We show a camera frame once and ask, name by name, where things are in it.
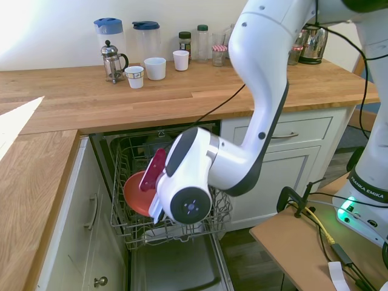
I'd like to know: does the yellow cable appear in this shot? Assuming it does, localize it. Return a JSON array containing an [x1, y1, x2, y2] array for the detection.
[[304, 205, 336, 245]]

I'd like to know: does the wooden door frame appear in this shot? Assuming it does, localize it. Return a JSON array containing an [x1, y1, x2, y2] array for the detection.
[[352, 53, 364, 76]]

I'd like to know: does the metal bar cabinet handle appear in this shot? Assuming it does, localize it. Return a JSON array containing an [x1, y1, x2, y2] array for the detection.
[[83, 193, 99, 233]]

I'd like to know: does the clear bottle green cap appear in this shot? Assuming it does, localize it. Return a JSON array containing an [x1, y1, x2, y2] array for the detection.
[[196, 24, 210, 64]]

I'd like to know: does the red wrist camera mount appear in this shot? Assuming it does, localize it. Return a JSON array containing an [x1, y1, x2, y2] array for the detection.
[[139, 148, 168, 193]]

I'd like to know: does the clear pitcher light blue lid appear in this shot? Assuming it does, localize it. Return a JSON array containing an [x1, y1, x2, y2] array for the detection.
[[93, 18, 127, 67]]

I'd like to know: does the white cabinet door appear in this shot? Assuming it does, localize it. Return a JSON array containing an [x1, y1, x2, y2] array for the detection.
[[226, 145, 323, 226]]

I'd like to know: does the white paper strip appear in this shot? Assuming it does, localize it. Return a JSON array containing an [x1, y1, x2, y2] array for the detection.
[[327, 261, 353, 291]]

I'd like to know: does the patterned paper cup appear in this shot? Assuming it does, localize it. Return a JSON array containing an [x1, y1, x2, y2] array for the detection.
[[124, 65, 144, 90]]

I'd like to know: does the grey cable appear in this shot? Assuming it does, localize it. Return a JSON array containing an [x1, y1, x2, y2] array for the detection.
[[308, 198, 341, 209]]

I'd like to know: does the grey wire dishwasher rack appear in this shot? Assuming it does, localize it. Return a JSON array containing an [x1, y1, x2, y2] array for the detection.
[[109, 127, 234, 251]]

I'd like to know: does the glass metal french press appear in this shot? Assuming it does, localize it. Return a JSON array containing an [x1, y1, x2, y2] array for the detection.
[[100, 39, 130, 85]]

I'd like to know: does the red plastic plate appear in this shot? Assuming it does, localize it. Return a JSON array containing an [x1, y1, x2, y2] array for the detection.
[[122, 170, 159, 217]]

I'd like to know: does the large clear glass jar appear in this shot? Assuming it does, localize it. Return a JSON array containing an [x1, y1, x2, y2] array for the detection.
[[224, 23, 236, 59]]

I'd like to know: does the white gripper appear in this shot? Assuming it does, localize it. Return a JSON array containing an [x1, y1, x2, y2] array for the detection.
[[150, 193, 167, 226]]

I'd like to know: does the metal drawer handle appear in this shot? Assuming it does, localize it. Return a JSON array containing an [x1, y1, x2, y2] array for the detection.
[[272, 130, 299, 140]]

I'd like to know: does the wide white cup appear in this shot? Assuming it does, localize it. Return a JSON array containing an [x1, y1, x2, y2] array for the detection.
[[143, 56, 167, 81]]

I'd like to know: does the small white cup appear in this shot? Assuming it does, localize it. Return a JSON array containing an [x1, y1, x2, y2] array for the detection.
[[172, 50, 190, 72]]

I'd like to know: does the black camera cable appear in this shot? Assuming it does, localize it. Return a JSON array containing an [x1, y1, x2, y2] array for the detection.
[[181, 0, 388, 138]]

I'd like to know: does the jar red checkered lid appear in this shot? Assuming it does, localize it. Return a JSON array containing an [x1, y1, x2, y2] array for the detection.
[[211, 44, 229, 67]]

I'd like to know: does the clear glass tumbler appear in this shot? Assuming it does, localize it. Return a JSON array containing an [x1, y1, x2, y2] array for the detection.
[[211, 32, 227, 49]]

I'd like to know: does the black screw clamp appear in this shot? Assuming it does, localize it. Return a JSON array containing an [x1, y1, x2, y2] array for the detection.
[[276, 176, 327, 218]]

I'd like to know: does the black cable adapter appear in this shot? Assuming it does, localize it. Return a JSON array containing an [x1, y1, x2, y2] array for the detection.
[[331, 242, 356, 268]]

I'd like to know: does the dishwasher door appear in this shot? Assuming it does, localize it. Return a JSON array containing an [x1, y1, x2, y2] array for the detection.
[[128, 232, 235, 291]]

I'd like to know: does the wooden mounting board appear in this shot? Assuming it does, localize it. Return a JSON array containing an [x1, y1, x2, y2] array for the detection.
[[249, 173, 388, 291]]

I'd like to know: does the coffee jar dark lid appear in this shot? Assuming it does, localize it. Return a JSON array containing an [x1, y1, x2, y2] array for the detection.
[[178, 31, 192, 59]]

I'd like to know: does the white cabinet drawer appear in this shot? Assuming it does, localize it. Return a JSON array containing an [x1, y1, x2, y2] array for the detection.
[[221, 116, 333, 153]]

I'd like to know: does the clear pitcher dark blue lid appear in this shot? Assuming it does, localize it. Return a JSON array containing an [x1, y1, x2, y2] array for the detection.
[[131, 20, 162, 66]]

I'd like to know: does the stainless steel kettle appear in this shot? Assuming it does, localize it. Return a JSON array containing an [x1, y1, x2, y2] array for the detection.
[[298, 25, 329, 65]]

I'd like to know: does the white corner cabinet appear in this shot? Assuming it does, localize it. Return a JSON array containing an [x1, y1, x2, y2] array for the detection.
[[36, 136, 129, 291]]

